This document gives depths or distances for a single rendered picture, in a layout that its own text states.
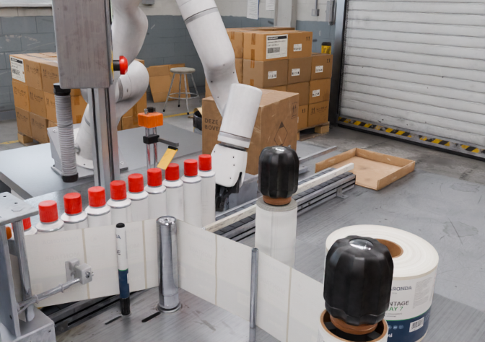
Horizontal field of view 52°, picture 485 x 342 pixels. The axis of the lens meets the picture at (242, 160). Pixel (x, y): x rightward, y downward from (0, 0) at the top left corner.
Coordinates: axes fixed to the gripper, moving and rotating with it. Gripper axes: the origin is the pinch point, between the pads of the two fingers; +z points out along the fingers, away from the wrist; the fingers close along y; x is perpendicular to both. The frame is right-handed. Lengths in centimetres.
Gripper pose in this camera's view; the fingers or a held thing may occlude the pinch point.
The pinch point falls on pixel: (218, 203)
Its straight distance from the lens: 132.3
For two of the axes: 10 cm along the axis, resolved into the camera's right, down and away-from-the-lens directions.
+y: 7.5, 2.2, -6.3
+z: -2.4, 9.7, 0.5
